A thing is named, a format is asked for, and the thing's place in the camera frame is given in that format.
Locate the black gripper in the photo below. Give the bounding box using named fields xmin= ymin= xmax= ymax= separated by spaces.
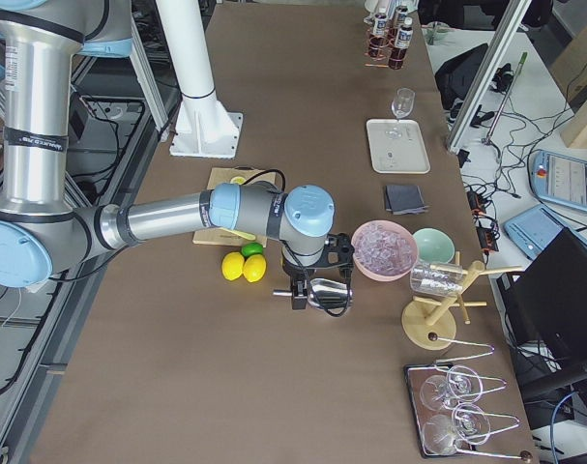
xmin=282 ymin=258 xmax=308 ymax=309

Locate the copper wire bottle basket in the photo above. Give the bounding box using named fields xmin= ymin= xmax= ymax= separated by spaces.
xmin=364 ymin=1 xmax=418 ymax=68

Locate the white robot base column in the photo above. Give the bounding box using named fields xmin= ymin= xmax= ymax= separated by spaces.
xmin=157 ymin=0 xmax=243 ymax=160

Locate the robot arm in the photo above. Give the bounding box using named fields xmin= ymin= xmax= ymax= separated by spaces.
xmin=0 ymin=1 xmax=335 ymax=288

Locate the tea bottle one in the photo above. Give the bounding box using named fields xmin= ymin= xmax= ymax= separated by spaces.
xmin=368 ymin=7 xmax=388 ymax=58

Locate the tea bottle two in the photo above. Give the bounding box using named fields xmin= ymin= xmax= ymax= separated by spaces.
xmin=388 ymin=17 xmax=413 ymax=70

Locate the tea bottle three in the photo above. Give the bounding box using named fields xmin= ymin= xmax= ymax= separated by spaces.
xmin=393 ymin=5 xmax=408 ymax=27

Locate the steel ice scoop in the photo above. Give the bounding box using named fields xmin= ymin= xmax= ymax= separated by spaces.
xmin=273 ymin=278 xmax=353 ymax=317

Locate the yellow lemon near lime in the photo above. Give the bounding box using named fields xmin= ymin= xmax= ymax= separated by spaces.
xmin=243 ymin=254 xmax=267 ymax=283

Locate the green lime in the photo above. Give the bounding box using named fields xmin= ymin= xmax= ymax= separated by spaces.
xmin=240 ymin=242 xmax=264 ymax=258

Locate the yellow-green plastic knife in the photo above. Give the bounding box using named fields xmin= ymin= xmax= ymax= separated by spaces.
xmin=221 ymin=227 xmax=256 ymax=242

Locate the pink bowl of ice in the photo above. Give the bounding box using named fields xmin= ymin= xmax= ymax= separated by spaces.
xmin=351 ymin=220 xmax=419 ymax=282

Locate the bamboo cutting board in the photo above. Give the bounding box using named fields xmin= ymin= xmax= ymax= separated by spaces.
xmin=192 ymin=167 xmax=267 ymax=247

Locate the half lemon slice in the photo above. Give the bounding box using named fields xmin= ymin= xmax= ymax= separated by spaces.
xmin=230 ymin=176 xmax=246 ymax=185

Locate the grey folded cloth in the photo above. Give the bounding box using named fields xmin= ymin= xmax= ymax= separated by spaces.
xmin=384 ymin=185 xmax=427 ymax=215

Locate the green empty bowl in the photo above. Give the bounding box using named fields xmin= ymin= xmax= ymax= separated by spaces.
xmin=413 ymin=228 xmax=455 ymax=263

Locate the wooden cup rack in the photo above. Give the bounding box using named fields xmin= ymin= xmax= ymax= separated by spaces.
xmin=401 ymin=261 xmax=523 ymax=350

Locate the clear ribbed glass cup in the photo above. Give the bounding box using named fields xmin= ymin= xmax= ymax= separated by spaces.
xmin=409 ymin=261 xmax=466 ymax=297

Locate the cream rabbit tray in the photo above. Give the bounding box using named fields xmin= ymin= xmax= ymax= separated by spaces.
xmin=366 ymin=119 xmax=430 ymax=174

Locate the hanging wine glass far right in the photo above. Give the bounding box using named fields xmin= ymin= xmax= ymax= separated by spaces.
xmin=446 ymin=365 xmax=483 ymax=403

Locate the hanging wine glass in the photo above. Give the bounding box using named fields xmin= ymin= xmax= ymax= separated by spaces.
xmin=452 ymin=403 xmax=490 ymax=446
xmin=446 ymin=365 xmax=483 ymax=403

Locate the black mirror tray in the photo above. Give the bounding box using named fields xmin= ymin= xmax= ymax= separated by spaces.
xmin=403 ymin=363 xmax=458 ymax=459

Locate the clear wine glass on tray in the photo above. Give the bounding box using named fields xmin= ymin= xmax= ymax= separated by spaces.
xmin=387 ymin=88 xmax=415 ymax=138

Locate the hanging wine glass near right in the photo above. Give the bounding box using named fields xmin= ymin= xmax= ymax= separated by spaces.
xmin=452 ymin=403 xmax=490 ymax=446

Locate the black monitor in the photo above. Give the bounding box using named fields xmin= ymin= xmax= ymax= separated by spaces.
xmin=509 ymin=228 xmax=587 ymax=363

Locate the teach pendant tablet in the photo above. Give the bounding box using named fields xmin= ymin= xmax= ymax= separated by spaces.
xmin=530 ymin=150 xmax=587 ymax=213

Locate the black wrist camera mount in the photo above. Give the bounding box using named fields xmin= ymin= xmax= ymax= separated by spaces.
xmin=314 ymin=233 xmax=355 ymax=269

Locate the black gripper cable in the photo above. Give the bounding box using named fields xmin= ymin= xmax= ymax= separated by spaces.
xmin=234 ymin=167 xmax=356 ymax=318

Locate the wire glass hanger rack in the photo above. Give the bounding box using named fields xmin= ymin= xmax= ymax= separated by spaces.
xmin=418 ymin=358 xmax=533 ymax=463

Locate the aluminium frame post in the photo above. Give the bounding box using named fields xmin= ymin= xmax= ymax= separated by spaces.
xmin=446 ymin=0 xmax=531 ymax=154

